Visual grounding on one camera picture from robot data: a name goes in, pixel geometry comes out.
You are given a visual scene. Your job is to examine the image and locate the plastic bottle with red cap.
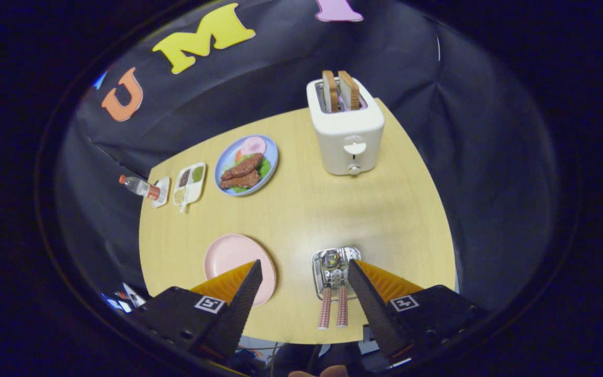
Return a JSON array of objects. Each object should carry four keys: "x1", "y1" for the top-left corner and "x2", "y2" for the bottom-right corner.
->
[{"x1": 119, "y1": 175, "x2": 161, "y2": 201}]

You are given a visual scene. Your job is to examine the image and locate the small white square coaster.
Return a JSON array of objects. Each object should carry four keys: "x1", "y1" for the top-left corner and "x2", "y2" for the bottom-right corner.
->
[{"x1": 151, "y1": 176, "x2": 171, "y2": 209}]

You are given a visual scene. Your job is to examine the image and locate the pink plate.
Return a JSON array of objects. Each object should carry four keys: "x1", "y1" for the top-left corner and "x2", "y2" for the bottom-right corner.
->
[{"x1": 204, "y1": 234, "x2": 277, "y2": 307}]

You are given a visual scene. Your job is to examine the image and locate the blue plate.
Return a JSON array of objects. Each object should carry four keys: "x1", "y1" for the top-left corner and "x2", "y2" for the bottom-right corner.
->
[{"x1": 214, "y1": 135, "x2": 279, "y2": 196}]

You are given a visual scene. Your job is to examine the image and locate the toast slice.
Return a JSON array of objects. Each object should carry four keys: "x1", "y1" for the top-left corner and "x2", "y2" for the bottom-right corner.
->
[
  {"x1": 338, "y1": 71, "x2": 361, "y2": 110},
  {"x1": 322, "y1": 70, "x2": 340, "y2": 113}
]

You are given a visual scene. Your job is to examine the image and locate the pink ham slice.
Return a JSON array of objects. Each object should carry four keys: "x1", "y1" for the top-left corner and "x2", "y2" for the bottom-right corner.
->
[{"x1": 240, "y1": 136, "x2": 267, "y2": 156}]

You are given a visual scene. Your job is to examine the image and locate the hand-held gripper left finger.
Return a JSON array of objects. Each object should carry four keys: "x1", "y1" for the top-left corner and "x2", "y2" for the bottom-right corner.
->
[{"x1": 137, "y1": 260, "x2": 263, "y2": 362}]

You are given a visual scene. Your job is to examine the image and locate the white flat panel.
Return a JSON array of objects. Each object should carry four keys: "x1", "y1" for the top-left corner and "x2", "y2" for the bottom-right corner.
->
[{"x1": 122, "y1": 283, "x2": 146, "y2": 308}]

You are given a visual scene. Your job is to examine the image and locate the spoon with red checked handle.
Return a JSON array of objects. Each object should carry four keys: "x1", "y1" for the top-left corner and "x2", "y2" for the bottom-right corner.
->
[{"x1": 318, "y1": 250, "x2": 340, "y2": 329}]

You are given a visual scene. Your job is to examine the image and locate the white divided condiment tray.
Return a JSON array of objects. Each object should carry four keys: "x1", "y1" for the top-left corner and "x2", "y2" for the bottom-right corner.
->
[{"x1": 173, "y1": 162, "x2": 207, "y2": 213}]

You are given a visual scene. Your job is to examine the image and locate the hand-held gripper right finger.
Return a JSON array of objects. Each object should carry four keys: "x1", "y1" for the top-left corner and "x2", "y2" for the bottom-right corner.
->
[{"x1": 347, "y1": 260, "x2": 488, "y2": 362}]

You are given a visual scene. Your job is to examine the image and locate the green lettuce leaf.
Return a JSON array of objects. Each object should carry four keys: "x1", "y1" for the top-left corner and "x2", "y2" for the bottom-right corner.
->
[{"x1": 228, "y1": 156, "x2": 272, "y2": 193}]

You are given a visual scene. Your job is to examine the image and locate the brown meat slice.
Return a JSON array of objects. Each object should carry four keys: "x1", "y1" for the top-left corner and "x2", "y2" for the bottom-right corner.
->
[
  {"x1": 220, "y1": 170, "x2": 261, "y2": 190},
  {"x1": 221, "y1": 153, "x2": 264, "y2": 181}
]

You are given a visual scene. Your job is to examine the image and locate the fork with red checked handle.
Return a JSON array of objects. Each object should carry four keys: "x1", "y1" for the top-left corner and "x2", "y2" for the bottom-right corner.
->
[{"x1": 336, "y1": 250, "x2": 354, "y2": 328}]

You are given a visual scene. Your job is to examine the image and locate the metal wire basket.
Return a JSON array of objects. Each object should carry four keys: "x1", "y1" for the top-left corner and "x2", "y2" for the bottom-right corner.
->
[{"x1": 312, "y1": 247, "x2": 362, "y2": 302}]

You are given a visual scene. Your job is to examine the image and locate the white toaster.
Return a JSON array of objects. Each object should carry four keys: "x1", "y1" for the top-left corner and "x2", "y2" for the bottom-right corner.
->
[{"x1": 307, "y1": 77, "x2": 385, "y2": 176}]

